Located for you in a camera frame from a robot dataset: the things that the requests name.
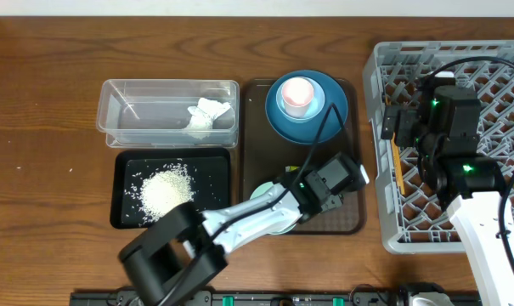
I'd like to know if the wooden chopstick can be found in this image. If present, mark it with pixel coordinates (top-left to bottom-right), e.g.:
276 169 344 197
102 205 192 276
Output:
385 97 405 196

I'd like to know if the pink plastic cup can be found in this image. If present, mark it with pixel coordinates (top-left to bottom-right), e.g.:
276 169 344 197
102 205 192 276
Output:
281 77 314 118

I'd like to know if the grey dishwasher rack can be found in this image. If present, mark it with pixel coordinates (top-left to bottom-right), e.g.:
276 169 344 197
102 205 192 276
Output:
363 40 514 253

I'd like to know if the pile of white rice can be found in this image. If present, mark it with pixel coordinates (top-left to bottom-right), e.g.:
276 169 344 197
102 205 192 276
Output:
124 162 196 225

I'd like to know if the brown serving tray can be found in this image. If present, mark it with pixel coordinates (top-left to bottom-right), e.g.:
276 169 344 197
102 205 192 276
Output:
240 78 366 235

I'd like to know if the light blue small bowl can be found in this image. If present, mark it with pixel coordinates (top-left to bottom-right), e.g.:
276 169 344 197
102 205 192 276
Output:
276 76 325 123

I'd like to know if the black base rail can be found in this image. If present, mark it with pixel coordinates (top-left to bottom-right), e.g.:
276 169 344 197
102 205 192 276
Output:
69 283 482 306

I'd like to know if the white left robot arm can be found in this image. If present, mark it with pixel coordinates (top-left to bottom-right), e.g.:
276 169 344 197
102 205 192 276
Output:
119 170 345 305

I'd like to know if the yellow snack wrapper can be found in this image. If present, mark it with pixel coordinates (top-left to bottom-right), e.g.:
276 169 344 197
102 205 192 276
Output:
285 166 300 173

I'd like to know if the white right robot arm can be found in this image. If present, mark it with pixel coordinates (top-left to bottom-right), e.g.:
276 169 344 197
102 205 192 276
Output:
381 105 514 305

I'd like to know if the clear plastic bin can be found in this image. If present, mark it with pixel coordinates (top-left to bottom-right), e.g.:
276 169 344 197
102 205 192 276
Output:
96 79 240 148

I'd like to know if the black plastic tray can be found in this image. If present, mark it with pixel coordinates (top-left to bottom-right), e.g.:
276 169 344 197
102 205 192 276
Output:
110 148 230 229

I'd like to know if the dark blue plate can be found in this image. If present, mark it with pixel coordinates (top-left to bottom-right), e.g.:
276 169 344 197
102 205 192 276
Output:
265 70 349 145

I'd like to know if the mint green bowl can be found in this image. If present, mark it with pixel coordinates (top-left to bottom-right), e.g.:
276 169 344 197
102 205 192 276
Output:
250 181 296 235

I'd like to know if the white napkin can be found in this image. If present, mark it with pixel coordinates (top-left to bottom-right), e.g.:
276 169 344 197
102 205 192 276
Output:
184 98 231 131

